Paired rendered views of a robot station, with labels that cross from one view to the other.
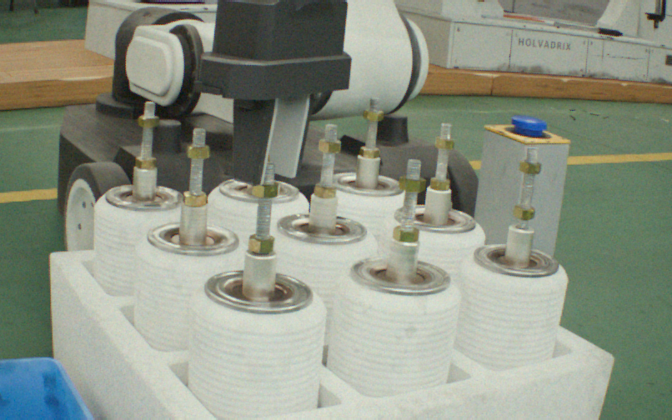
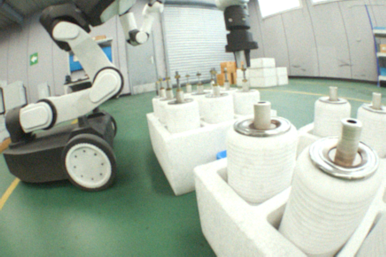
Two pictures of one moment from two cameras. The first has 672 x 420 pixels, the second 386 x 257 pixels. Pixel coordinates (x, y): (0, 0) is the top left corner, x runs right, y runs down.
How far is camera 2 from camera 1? 0.98 m
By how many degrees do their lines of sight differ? 76
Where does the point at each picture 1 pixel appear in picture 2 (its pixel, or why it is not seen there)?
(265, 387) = not seen: hidden behind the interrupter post
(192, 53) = (51, 104)
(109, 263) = (196, 120)
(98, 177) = (88, 137)
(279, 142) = (238, 61)
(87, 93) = not seen: outside the picture
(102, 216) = (190, 106)
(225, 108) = (72, 115)
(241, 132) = (247, 57)
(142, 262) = (227, 100)
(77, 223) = (72, 167)
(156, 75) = (41, 117)
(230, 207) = not seen: hidden behind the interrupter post
